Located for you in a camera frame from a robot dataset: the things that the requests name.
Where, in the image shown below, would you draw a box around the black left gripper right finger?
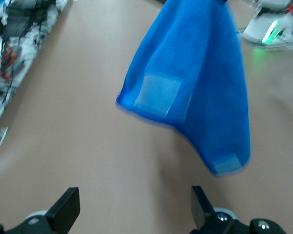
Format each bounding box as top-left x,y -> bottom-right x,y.
189,186 -> 285,234

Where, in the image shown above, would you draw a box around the black power strip orange switches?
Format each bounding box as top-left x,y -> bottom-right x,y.
0,45 -> 24,85

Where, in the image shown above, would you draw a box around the blue microfibre towel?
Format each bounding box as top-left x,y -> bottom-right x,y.
115,0 -> 252,178

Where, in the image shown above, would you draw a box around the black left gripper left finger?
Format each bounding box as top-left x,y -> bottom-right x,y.
0,187 -> 81,234

